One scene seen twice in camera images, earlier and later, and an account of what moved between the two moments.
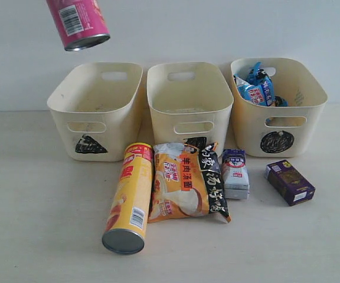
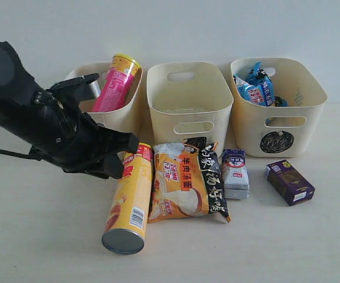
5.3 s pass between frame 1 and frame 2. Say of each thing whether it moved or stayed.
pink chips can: moved
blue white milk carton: stayed
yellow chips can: stayed
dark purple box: stayed
